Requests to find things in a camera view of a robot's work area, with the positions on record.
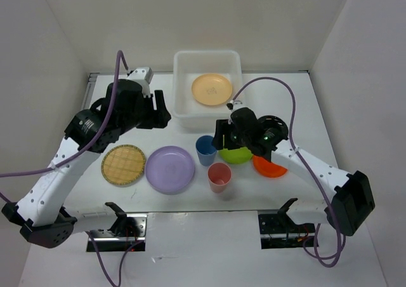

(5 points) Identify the blue plastic cup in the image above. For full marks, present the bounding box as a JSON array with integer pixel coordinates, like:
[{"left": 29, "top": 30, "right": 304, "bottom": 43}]
[{"left": 195, "top": 135, "right": 217, "bottom": 166}]

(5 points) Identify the beige plastic plate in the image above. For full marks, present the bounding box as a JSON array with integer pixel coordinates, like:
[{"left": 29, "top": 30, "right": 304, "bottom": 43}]
[{"left": 191, "top": 74, "right": 233, "bottom": 106}]

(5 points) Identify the pink plastic cup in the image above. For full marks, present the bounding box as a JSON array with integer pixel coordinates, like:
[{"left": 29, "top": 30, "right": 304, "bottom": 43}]
[{"left": 207, "top": 163, "right": 232, "bottom": 194}]

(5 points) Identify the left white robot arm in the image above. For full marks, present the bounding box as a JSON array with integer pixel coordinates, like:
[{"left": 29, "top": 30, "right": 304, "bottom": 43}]
[{"left": 1, "top": 79, "right": 171, "bottom": 248}]

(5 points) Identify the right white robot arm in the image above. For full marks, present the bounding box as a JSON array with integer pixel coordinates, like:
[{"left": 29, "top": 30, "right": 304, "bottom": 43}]
[{"left": 212, "top": 107, "right": 375, "bottom": 236}]

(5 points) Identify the clear plastic bin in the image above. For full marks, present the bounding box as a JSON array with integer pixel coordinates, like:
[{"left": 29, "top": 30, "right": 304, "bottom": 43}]
[{"left": 171, "top": 50, "right": 242, "bottom": 132}]

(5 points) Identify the black plastic plate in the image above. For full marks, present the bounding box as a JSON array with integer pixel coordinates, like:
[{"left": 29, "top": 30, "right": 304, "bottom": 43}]
[{"left": 258, "top": 115, "right": 289, "bottom": 140}]

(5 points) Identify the green plastic plate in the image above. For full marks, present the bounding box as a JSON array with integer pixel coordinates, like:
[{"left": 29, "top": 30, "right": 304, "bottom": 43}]
[{"left": 218, "top": 147, "right": 252, "bottom": 164}]

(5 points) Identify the orange plastic plate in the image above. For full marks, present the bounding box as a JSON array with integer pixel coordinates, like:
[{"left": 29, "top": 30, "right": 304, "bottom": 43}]
[{"left": 252, "top": 156, "right": 288, "bottom": 178}]

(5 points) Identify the purple plastic plate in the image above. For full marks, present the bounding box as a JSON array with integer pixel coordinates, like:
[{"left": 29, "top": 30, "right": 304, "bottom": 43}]
[{"left": 145, "top": 145, "right": 195, "bottom": 195}]

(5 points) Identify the round bamboo tray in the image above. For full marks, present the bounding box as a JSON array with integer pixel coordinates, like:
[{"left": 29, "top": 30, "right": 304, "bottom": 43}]
[{"left": 101, "top": 144, "right": 147, "bottom": 187}]

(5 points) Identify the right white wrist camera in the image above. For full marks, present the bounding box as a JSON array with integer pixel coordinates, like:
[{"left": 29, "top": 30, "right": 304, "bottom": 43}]
[{"left": 226, "top": 100, "right": 245, "bottom": 111}]

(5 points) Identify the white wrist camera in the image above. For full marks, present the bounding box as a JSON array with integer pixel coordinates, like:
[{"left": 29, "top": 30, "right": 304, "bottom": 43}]
[
  {"left": 126, "top": 67, "right": 154, "bottom": 98},
  {"left": 226, "top": 100, "right": 245, "bottom": 111}
]

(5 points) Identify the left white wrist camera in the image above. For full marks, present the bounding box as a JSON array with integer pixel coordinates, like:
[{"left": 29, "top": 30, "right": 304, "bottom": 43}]
[{"left": 126, "top": 67, "right": 154, "bottom": 98}]

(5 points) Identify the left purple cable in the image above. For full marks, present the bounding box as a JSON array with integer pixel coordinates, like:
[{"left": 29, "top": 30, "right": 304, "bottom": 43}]
[{"left": 0, "top": 50, "right": 145, "bottom": 286}]

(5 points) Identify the purple cable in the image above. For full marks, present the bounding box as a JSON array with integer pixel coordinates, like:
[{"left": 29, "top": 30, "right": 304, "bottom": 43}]
[
  {"left": 233, "top": 76, "right": 346, "bottom": 268},
  {"left": 0, "top": 50, "right": 145, "bottom": 286}
]

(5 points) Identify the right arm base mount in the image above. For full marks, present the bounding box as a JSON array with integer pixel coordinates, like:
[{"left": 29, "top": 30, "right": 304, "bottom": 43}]
[{"left": 258, "top": 198, "right": 315, "bottom": 250}]

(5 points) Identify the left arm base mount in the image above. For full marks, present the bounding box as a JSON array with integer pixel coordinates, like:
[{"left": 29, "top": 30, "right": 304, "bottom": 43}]
[{"left": 90, "top": 202, "right": 148, "bottom": 252}]

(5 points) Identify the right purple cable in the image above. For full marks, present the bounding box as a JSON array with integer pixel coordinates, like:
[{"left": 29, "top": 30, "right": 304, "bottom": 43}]
[{"left": 233, "top": 76, "right": 346, "bottom": 268}]

